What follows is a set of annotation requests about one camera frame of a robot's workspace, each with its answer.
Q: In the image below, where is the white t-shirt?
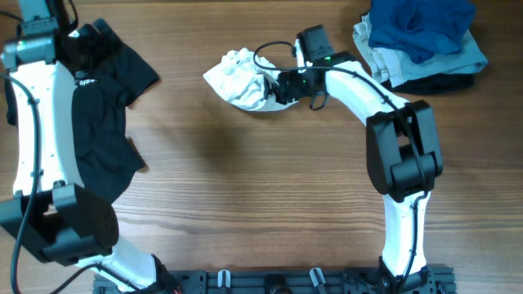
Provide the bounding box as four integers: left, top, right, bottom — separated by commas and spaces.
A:
203, 47, 297, 112

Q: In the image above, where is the black t-shirt with logo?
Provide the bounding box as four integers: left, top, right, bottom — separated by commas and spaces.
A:
4, 18, 161, 205

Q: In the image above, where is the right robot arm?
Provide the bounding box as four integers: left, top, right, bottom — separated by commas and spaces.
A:
274, 25, 443, 293

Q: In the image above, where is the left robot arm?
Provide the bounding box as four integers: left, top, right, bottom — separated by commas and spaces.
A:
1, 1, 181, 293

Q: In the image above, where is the light grey-blue folded shirt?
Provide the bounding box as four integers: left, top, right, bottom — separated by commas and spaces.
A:
352, 15, 489, 88

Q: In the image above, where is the dark blue folded shirt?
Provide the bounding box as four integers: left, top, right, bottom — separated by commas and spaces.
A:
369, 0, 476, 64

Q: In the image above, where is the black folded shirt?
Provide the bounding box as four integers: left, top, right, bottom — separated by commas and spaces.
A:
381, 73, 475, 96

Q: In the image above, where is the right black cable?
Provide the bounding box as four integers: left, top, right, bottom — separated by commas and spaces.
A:
253, 40, 430, 293

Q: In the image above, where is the black cable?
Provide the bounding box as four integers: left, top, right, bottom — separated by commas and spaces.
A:
0, 10, 136, 294
253, 40, 430, 293

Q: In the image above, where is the left black cable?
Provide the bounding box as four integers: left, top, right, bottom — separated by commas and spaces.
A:
0, 10, 136, 294

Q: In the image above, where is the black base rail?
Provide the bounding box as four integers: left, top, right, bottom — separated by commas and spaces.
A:
92, 267, 457, 294

